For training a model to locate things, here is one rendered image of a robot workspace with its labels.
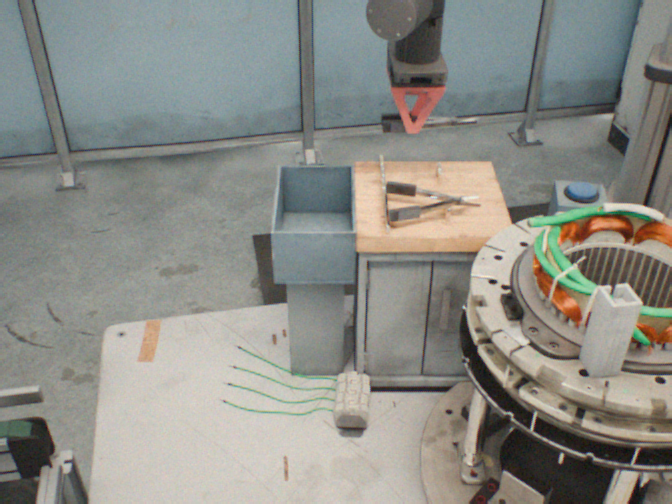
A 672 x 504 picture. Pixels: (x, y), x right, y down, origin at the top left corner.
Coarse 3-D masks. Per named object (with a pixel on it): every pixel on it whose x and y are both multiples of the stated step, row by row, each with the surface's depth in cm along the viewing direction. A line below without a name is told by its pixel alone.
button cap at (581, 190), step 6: (570, 186) 105; (576, 186) 105; (582, 186) 105; (588, 186) 105; (594, 186) 105; (570, 192) 105; (576, 192) 104; (582, 192) 104; (588, 192) 104; (594, 192) 104; (582, 198) 104; (588, 198) 104
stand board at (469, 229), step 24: (360, 168) 105; (384, 168) 105; (408, 168) 105; (432, 168) 105; (456, 168) 105; (480, 168) 105; (360, 192) 100; (456, 192) 100; (480, 192) 100; (360, 216) 95; (432, 216) 95; (456, 216) 95; (480, 216) 95; (504, 216) 95; (360, 240) 92; (384, 240) 92; (408, 240) 92; (432, 240) 92; (456, 240) 92; (480, 240) 92
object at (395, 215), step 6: (390, 210) 91; (396, 210) 91; (402, 210) 91; (408, 210) 91; (414, 210) 92; (420, 210) 92; (390, 216) 91; (396, 216) 91; (402, 216) 92; (408, 216) 92; (414, 216) 92
